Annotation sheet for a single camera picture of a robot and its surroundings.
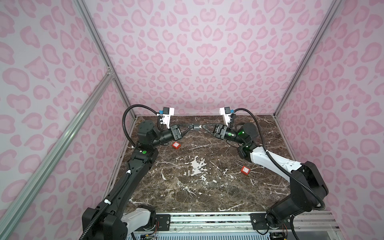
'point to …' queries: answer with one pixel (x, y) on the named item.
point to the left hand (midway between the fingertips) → (193, 125)
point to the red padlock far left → (176, 145)
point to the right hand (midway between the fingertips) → (204, 128)
